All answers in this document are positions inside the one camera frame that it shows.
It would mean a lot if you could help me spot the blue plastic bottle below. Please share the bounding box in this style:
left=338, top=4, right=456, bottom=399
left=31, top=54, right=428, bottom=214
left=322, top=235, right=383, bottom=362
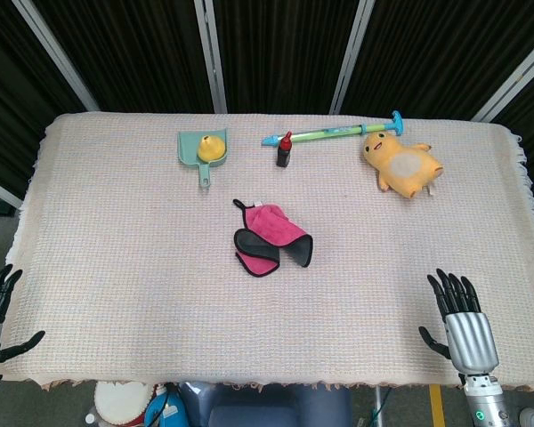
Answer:
left=143, top=383, right=191, bottom=427

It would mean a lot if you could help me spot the yellow toy pear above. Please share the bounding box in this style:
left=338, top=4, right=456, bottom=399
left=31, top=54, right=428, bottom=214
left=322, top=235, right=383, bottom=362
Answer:
left=197, top=134, right=227, bottom=162

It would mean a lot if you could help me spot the green and blue toothbrush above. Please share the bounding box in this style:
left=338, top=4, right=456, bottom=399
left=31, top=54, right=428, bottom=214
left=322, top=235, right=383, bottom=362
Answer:
left=261, top=109, right=406, bottom=148

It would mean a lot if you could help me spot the black bottle with red cap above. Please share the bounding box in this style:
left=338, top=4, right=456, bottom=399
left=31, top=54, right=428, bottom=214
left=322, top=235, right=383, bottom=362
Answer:
left=275, top=131, right=294, bottom=169

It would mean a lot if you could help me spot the teal plastic dustpan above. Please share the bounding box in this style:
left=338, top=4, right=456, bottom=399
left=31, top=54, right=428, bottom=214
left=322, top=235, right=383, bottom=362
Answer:
left=176, top=126, right=231, bottom=190

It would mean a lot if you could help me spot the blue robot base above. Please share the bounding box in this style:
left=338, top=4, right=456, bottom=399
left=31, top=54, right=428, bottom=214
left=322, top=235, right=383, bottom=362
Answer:
left=177, top=381, right=353, bottom=427

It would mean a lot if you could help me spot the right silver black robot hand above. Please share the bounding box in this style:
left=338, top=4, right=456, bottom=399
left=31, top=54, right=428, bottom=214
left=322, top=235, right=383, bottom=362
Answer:
left=417, top=268, right=500, bottom=375

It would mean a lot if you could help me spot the white round cushion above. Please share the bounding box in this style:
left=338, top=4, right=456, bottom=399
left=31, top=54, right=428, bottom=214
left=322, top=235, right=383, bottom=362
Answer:
left=93, top=380, right=156, bottom=427

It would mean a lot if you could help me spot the black and red cloth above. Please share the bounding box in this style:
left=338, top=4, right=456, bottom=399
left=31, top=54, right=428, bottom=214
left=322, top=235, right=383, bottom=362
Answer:
left=231, top=198, right=315, bottom=278

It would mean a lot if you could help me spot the beige waffle-weave tablecloth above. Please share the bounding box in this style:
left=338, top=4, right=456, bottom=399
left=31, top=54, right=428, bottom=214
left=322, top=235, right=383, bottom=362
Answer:
left=0, top=110, right=534, bottom=392

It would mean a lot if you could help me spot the yellow plush toy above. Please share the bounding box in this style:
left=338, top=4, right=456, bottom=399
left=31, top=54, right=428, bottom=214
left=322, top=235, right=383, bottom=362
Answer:
left=361, top=131, right=445, bottom=200

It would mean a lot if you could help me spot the silver partition post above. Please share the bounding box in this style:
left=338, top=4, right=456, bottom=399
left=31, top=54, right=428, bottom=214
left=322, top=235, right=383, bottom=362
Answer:
left=470, top=28, right=534, bottom=124
left=0, top=173, right=23, bottom=210
left=193, top=0, right=228, bottom=115
left=328, top=0, right=377, bottom=116
left=11, top=0, right=100, bottom=112

